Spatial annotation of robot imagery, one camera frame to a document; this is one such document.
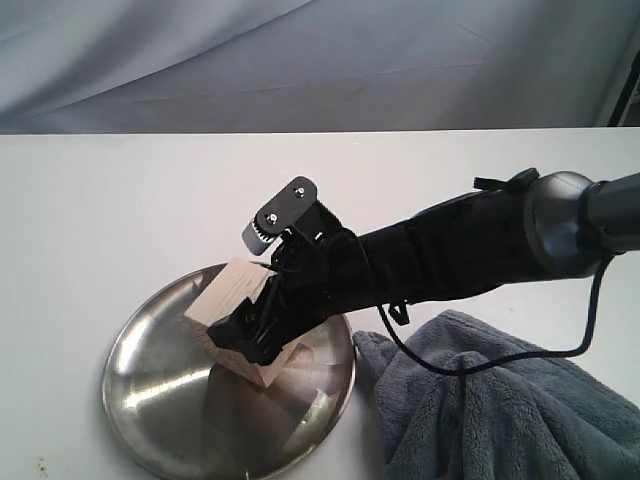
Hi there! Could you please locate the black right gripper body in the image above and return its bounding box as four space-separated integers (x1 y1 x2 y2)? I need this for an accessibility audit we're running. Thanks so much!
254 200 370 341

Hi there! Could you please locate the light wooden cube block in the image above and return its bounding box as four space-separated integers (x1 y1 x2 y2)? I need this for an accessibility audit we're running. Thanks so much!
184 258 299 388

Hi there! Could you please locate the grey-blue fleece cloth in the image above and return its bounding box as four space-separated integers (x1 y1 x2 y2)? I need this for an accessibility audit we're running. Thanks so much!
353 310 639 479

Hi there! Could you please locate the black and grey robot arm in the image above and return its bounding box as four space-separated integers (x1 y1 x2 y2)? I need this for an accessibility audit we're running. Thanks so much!
207 168 639 365

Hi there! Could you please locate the round stainless steel plate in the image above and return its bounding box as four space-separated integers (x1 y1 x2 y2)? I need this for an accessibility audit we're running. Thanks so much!
102 266 355 479

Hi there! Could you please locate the grey fabric backdrop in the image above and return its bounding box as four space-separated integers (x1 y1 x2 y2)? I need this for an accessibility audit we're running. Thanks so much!
1 1 639 134

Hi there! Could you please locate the black stand at right edge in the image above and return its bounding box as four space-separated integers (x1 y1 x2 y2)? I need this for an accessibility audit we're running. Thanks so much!
606 51 640 127

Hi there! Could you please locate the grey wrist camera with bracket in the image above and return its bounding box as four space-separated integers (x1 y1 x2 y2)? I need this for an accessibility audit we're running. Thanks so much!
241 176 318 256

